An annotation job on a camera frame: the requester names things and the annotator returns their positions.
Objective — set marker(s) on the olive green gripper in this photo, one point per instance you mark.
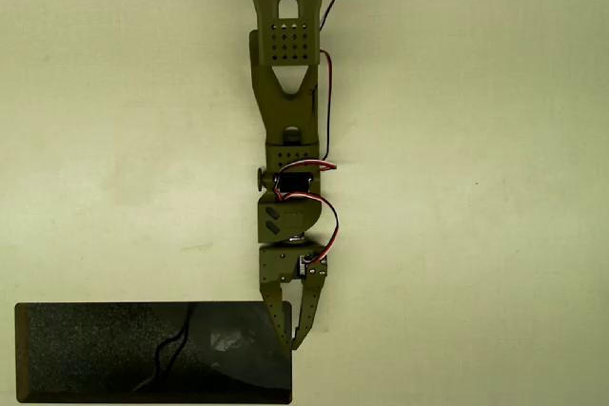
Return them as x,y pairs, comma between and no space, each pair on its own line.
280,267

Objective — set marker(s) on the black rectangular tray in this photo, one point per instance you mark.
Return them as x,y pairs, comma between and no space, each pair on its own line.
95,353

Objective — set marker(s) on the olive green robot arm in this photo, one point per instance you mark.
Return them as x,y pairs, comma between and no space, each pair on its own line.
290,106

